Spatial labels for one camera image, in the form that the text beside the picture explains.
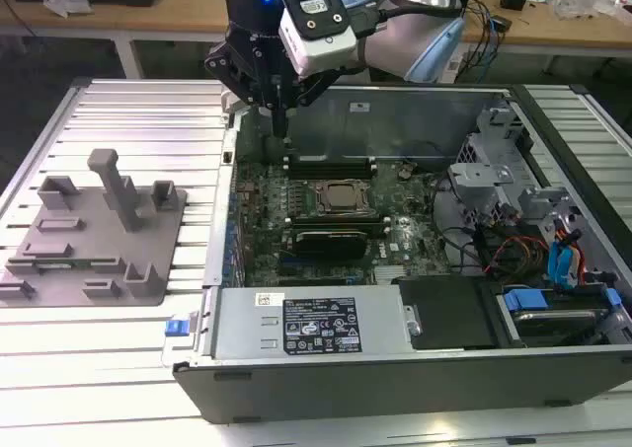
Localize metal socket cover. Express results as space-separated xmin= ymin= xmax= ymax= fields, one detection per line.
xmin=314 ymin=178 xmax=377 ymax=217

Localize blue data wire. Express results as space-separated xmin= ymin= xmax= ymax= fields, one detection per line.
xmin=546 ymin=239 xmax=580 ymax=293

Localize black open PC case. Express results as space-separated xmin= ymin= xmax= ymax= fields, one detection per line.
xmin=162 ymin=79 xmax=632 ymax=426

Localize black plastic shroud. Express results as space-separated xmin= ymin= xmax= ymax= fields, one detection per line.
xmin=394 ymin=276 xmax=500 ymax=352

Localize blue cable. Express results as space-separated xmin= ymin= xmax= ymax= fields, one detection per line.
xmin=486 ymin=12 xmax=501 ymax=81

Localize black wire bundle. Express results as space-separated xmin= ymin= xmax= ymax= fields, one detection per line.
xmin=433 ymin=173 xmax=490 ymax=270

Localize grey case corner latch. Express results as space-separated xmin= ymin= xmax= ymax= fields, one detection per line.
xmin=219 ymin=89 xmax=248 ymax=117

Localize orange and red wire bundle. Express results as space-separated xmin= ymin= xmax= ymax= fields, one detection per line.
xmin=486 ymin=237 xmax=549 ymax=275

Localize black camera cable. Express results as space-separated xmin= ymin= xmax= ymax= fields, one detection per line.
xmin=351 ymin=0 xmax=468 ymax=39

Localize clear plastic bags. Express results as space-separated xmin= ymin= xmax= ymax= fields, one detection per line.
xmin=552 ymin=0 xmax=611 ymax=20

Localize silver power supply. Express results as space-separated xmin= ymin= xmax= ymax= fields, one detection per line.
xmin=209 ymin=286 xmax=414 ymax=359

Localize white crumpled paper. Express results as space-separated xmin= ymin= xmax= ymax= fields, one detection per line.
xmin=42 ymin=0 xmax=94 ymax=20

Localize silver CPU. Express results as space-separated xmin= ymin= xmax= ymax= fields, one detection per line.
xmin=328 ymin=184 xmax=359 ymax=206

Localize black graphics card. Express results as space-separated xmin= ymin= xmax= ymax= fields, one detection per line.
xmin=293 ymin=228 xmax=370 ymax=261

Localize RAM slot with white clips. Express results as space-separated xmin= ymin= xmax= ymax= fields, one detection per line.
xmin=284 ymin=165 xmax=377 ymax=175
xmin=284 ymin=153 xmax=377 ymax=163

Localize grey parts rack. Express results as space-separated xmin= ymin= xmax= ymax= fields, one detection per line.
xmin=0 ymin=148 xmax=189 ymax=309

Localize hard disk in blue carrier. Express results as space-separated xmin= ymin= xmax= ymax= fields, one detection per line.
xmin=501 ymin=286 xmax=622 ymax=349

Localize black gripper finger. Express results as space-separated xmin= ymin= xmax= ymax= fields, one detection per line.
xmin=279 ymin=69 xmax=342 ymax=137
xmin=204 ymin=41 xmax=281 ymax=137

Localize silver chipset heatsink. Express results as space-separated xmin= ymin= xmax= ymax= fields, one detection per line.
xmin=374 ymin=263 xmax=411 ymax=283

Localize wooden desk with white frame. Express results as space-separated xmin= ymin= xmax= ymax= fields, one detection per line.
xmin=0 ymin=0 xmax=632 ymax=81

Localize green motherboard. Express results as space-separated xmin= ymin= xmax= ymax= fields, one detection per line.
xmin=231 ymin=160 xmax=460 ymax=288

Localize silver drive cage bracket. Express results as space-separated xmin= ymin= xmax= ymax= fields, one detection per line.
xmin=447 ymin=163 xmax=515 ymax=206
xmin=517 ymin=187 xmax=584 ymax=231

